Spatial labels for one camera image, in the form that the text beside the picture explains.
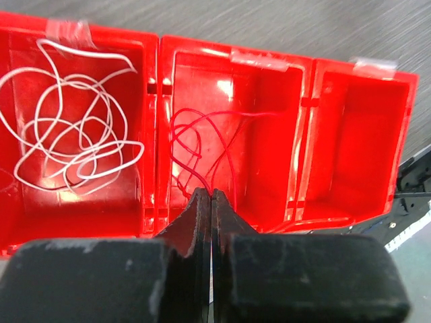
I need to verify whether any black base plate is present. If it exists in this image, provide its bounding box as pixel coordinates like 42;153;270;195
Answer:
350;145;431;236

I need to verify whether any red three-compartment tray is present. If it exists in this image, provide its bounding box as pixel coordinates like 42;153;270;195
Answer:
1;12;420;259

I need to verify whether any red cable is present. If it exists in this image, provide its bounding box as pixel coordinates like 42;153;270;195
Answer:
170;108;287;209

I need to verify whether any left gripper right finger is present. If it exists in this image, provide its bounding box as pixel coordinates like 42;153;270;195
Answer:
211;190;411;322

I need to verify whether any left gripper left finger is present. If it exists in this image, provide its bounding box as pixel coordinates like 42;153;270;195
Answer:
1;188;211;322

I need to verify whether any white cable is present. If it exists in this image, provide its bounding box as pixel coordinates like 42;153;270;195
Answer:
0;38;145;196

